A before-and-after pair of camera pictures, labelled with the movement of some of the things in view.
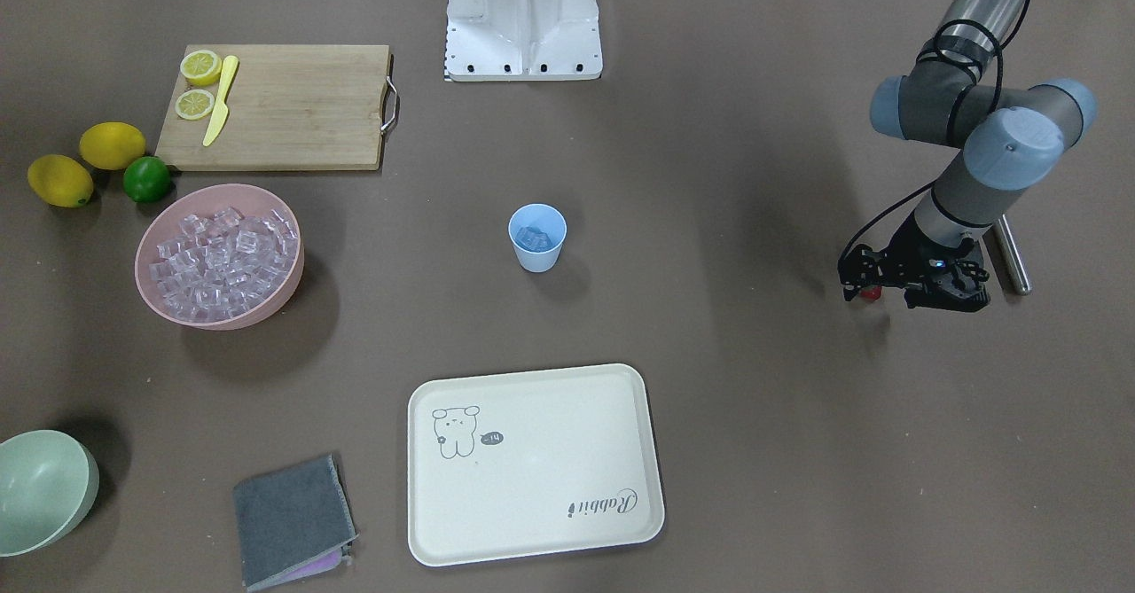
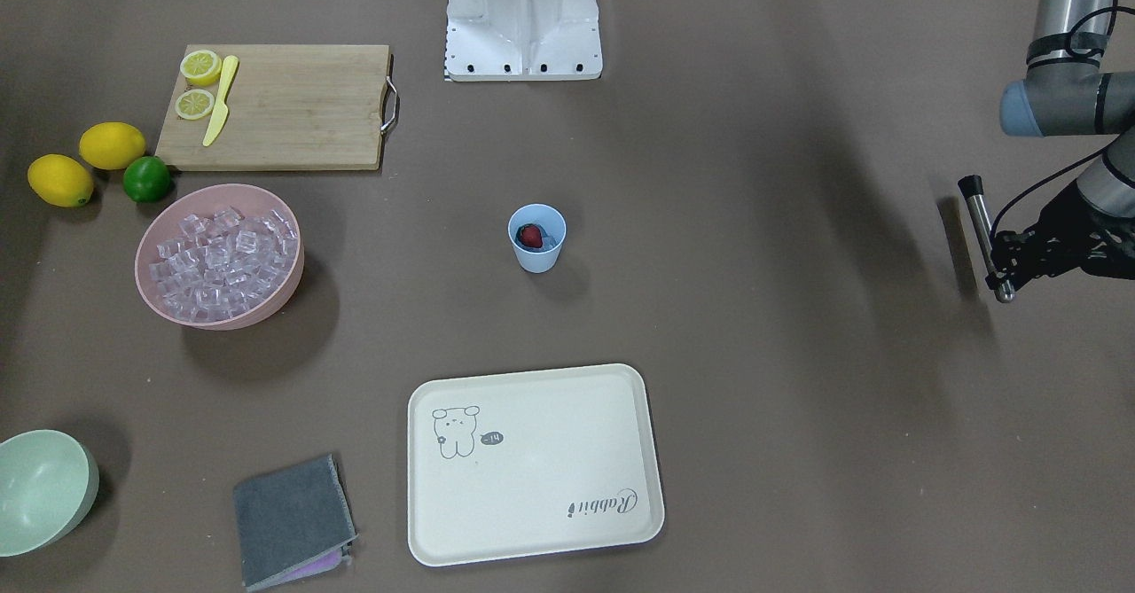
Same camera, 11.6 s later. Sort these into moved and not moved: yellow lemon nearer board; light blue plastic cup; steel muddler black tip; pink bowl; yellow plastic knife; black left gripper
Moved: steel muddler black tip; black left gripper
Not moved: light blue plastic cup; pink bowl; yellow plastic knife; yellow lemon nearer board
